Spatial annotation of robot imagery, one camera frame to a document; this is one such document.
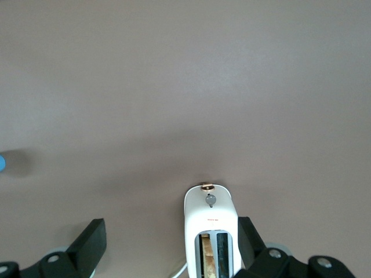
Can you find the toasted bread slice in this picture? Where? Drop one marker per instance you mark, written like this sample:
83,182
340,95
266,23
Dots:
208,255

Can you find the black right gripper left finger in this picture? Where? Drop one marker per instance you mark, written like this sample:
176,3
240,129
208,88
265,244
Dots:
84,252

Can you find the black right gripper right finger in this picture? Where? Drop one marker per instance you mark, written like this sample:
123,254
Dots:
255,255

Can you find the blue plastic cup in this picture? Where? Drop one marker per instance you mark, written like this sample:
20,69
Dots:
2,163

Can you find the white two-slot toaster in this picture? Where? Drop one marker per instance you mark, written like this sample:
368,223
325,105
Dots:
203,217

